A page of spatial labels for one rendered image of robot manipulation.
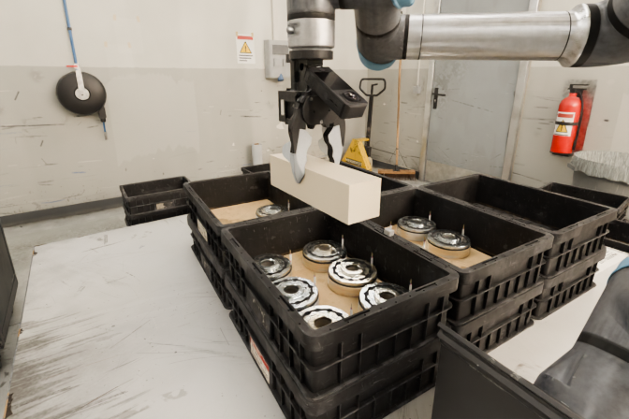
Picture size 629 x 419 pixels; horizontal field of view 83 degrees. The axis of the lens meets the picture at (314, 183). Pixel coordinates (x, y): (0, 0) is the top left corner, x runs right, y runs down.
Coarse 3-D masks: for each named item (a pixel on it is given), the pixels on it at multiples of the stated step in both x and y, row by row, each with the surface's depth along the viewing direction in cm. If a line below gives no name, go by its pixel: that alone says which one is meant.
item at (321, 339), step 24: (288, 216) 84; (240, 264) 67; (432, 264) 63; (264, 288) 57; (432, 288) 56; (456, 288) 59; (288, 312) 50; (360, 312) 50; (384, 312) 51; (312, 336) 46; (336, 336) 47
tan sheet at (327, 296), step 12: (300, 252) 88; (300, 264) 82; (300, 276) 77; (312, 276) 77; (324, 276) 77; (324, 288) 73; (324, 300) 69; (336, 300) 69; (348, 300) 69; (348, 312) 66
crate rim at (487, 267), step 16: (400, 192) 102; (512, 224) 81; (400, 240) 72; (544, 240) 72; (432, 256) 65; (496, 256) 65; (512, 256) 66; (528, 256) 70; (464, 272) 60; (480, 272) 62
